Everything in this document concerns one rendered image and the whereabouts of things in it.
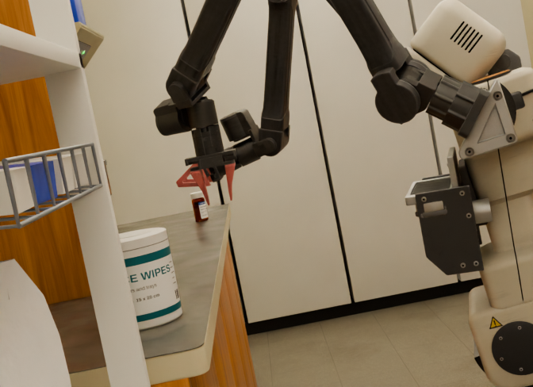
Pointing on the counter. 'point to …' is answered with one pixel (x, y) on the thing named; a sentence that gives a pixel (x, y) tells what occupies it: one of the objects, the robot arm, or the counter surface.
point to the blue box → (76, 5)
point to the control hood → (91, 37)
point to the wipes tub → (151, 277)
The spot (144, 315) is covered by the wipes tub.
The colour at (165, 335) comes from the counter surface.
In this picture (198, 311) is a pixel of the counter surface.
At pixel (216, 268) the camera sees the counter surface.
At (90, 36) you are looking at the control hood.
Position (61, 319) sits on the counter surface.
